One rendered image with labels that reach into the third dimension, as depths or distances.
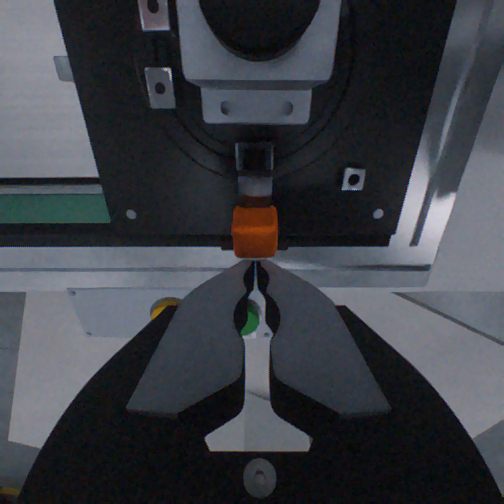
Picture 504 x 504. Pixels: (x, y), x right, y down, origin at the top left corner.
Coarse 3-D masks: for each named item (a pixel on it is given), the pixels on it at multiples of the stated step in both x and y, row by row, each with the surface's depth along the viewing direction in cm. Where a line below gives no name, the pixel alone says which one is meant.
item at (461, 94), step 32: (480, 0) 16; (480, 32) 17; (448, 64) 18; (480, 64) 18; (448, 96) 18; (480, 96) 18; (448, 128) 20; (416, 160) 20; (448, 160) 20; (416, 192) 22; (448, 192) 22; (416, 224) 24
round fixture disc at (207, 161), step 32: (352, 0) 14; (352, 32) 15; (160, 64) 15; (352, 64) 15; (192, 96) 16; (320, 96) 16; (352, 96) 16; (192, 128) 17; (224, 128) 17; (256, 128) 17; (288, 128) 17; (320, 128) 17; (192, 160) 18; (224, 160) 18; (288, 160) 18
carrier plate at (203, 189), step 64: (64, 0) 15; (128, 0) 15; (384, 0) 15; (448, 0) 15; (128, 64) 17; (384, 64) 17; (128, 128) 19; (384, 128) 19; (128, 192) 21; (192, 192) 21; (320, 192) 21; (384, 192) 21
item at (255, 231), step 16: (256, 160) 15; (240, 176) 11; (256, 176) 11; (240, 192) 11; (256, 192) 11; (240, 208) 12; (256, 208) 12; (272, 208) 12; (240, 224) 11; (256, 224) 11; (272, 224) 11; (240, 240) 11; (256, 240) 11; (272, 240) 11; (240, 256) 12; (256, 256) 12; (272, 256) 12
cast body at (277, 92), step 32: (192, 0) 7; (224, 0) 6; (256, 0) 6; (288, 0) 6; (320, 0) 6; (192, 32) 7; (224, 32) 6; (256, 32) 6; (288, 32) 6; (320, 32) 7; (192, 64) 7; (224, 64) 7; (256, 64) 7; (288, 64) 7; (320, 64) 7; (224, 96) 10; (256, 96) 10; (288, 96) 10
